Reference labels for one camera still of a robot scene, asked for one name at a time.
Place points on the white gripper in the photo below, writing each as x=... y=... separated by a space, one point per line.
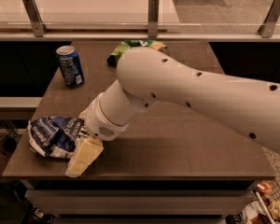
x=100 y=121

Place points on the blue chip bag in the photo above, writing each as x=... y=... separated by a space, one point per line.
x=55 y=137

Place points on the metal railing bracket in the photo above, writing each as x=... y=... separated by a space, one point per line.
x=153 y=18
x=267 y=28
x=37 y=25

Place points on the right metal railing bracket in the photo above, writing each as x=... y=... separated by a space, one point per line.
x=267 y=28

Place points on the middle metal railing bracket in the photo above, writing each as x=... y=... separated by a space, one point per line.
x=153 y=18

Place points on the blue soda can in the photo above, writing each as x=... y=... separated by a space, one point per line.
x=70 y=66

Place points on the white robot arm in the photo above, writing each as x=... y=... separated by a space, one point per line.
x=147 y=77

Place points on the green chip bag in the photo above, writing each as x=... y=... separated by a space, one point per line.
x=124 y=45

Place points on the wire basket with snacks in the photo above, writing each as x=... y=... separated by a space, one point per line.
x=264 y=208

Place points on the left metal railing bracket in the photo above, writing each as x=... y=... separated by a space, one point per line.
x=37 y=25

